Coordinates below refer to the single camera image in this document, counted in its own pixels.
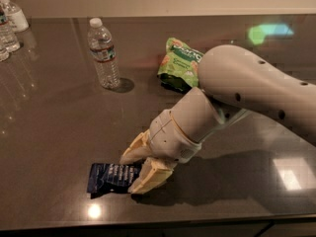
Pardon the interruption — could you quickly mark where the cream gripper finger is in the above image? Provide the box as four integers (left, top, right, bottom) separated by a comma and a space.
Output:
119, 130, 151, 164
128, 157, 177, 195

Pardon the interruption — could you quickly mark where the dark blue rxbar wrapper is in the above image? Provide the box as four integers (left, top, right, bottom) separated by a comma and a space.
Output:
87, 163, 141, 198

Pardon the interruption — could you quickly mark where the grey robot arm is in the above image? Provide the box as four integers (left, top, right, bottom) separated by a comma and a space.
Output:
120, 44, 316, 195

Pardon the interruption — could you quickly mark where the green snack bag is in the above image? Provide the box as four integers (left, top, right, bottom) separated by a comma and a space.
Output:
157, 38, 203, 92

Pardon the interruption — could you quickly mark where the clear plastic water bottle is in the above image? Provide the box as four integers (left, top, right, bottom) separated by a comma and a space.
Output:
87, 18, 120, 89

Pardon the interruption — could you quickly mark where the water bottle at left edge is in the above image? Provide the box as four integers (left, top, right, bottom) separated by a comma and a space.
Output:
0, 7, 21, 52

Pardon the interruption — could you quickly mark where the clear bottle at far left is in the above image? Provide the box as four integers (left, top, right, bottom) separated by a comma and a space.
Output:
0, 41, 9, 62

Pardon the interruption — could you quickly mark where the white pump sanitizer bottle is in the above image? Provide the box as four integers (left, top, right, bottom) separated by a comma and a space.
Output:
0, 0, 29, 33

